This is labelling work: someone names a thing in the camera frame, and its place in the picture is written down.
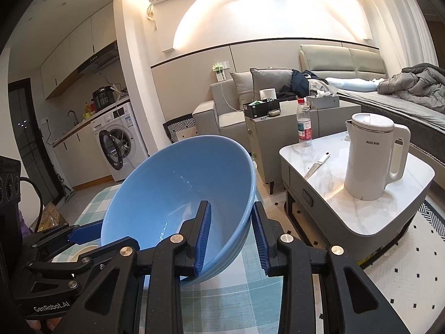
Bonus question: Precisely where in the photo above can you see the floor mop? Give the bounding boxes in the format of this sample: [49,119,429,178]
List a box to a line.
[52,170,75,202]

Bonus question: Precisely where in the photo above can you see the grey cardboard box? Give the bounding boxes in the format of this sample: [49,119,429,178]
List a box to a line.
[306,94,340,109]

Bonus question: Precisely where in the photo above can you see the white electric kettle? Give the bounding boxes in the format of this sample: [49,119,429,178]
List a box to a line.
[344,112,411,201]

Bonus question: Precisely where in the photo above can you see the cream round plate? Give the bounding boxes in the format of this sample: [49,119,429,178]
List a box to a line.
[52,244,102,263]

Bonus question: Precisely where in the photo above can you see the range hood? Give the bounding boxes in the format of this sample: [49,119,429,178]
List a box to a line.
[78,40,120,75]

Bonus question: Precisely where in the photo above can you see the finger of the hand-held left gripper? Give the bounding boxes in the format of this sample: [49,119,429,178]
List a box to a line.
[24,237,140,288]
[21,223,102,254]

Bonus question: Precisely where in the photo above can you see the black patterned chair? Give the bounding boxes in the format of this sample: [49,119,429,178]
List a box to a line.
[163,116,199,143]

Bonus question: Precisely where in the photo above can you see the white handled knife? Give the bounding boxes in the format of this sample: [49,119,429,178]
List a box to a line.
[304,152,331,180]

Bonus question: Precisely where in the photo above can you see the blue bowl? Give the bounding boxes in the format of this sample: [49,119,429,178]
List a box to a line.
[100,134,258,279]
[179,216,253,288]
[179,195,258,284]

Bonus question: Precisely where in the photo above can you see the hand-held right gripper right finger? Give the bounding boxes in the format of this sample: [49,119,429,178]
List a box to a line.
[252,201,411,334]

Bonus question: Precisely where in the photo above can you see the white marble coffee table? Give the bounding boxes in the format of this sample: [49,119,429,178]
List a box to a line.
[279,132,436,268]

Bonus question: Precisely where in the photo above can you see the wall socket with green plug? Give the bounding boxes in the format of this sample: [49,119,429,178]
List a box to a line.
[212,62,231,82]

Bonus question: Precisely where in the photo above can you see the teal checked tablecloth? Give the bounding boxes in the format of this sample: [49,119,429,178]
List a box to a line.
[68,184,289,334]

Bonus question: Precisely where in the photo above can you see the dark blue jacket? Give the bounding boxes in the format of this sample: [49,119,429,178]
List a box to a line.
[278,69,329,100]

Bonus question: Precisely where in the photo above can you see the light blue pillow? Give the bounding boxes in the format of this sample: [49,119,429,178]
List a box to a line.
[327,77,379,93]

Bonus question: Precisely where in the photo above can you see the brown patterned flat cardboard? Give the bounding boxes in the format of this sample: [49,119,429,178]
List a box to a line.
[36,201,68,232]

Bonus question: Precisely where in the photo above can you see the grey sofa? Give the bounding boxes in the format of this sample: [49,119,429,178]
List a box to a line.
[192,77,303,154]

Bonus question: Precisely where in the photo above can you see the black pressure cooker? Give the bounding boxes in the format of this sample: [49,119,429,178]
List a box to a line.
[92,86,115,111]

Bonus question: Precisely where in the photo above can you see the black glass door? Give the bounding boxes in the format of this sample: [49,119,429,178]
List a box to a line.
[7,80,60,202]

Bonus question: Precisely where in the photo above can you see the grey cushion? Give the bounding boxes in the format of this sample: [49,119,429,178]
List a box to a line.
[249,68,294,100]
[230,71,259,112]

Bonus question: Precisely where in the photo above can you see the grey upholstered bed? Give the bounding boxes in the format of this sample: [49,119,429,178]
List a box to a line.
[299,44,445,164]

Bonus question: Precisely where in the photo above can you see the white diamond print cushion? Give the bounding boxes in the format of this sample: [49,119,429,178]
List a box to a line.
[175,129,199,143]

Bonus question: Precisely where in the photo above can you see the person's left hand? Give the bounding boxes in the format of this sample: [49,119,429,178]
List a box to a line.
[28,318,61,334]

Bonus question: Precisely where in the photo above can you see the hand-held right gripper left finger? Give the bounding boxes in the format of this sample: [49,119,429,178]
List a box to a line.
[52,200,212,334]

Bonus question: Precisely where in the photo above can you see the white kitchen counter cabinet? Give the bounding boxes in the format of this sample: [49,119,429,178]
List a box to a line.
[52,116,115,190]

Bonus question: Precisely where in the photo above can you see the black cable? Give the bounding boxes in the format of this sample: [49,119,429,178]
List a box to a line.
[19,177,44,232]

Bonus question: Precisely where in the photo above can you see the white wall cabinets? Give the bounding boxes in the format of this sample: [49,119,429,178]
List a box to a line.
[40,2,117,100]

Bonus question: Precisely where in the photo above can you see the grey duvet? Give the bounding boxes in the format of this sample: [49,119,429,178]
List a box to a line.
[377,63,445,115]

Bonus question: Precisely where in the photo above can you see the black storage box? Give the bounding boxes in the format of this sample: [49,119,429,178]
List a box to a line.
[243,98,281,119]

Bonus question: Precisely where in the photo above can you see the grey bedside cabinet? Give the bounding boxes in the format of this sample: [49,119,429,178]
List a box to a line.
[245,101,362,193]

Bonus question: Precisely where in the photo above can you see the white diamond pattern rug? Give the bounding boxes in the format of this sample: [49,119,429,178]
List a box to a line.
[257,167,445,334]

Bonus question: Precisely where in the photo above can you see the clear water bottle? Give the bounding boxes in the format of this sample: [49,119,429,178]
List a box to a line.
[296,98,313,147]

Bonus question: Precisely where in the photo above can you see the white curtain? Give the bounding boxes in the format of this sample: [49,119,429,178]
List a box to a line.
[362,0,440,77]

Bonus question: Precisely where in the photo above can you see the white washing machine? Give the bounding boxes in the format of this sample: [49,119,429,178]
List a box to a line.
[92,102,150,182]

